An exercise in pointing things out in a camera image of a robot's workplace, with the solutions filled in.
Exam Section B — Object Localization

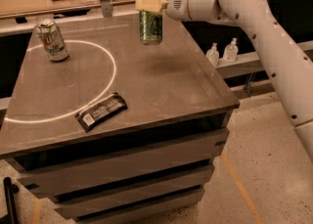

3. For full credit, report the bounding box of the black snack wrapper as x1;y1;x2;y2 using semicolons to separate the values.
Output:
75;92;127;132

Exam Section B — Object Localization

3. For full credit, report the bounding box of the left sanitizer bottle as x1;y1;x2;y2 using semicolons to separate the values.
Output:
206;43;219;67

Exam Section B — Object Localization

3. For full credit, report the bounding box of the grey drawer cabinet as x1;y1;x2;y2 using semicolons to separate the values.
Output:
0;14;239;224

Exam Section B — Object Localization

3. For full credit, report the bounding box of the white 7up can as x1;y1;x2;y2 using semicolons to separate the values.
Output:
35;19;68;62

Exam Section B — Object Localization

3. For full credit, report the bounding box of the right sanitizer bottle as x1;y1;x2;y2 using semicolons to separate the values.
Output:
223;38;239;62

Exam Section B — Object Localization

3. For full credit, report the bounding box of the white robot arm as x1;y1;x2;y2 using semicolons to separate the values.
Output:
135;0;313;160

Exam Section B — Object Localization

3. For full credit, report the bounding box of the black stand bottom left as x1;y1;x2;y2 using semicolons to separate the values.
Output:
0;177;20;224

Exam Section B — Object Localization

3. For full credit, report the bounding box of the green soda can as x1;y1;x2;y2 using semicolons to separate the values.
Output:
140;11;162;45

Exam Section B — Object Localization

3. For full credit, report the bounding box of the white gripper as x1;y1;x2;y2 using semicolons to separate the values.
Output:
135;0;191;22

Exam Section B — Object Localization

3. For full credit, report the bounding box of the sanitizer bottle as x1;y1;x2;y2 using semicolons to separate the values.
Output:
223;38;239;62
206;43;219;67

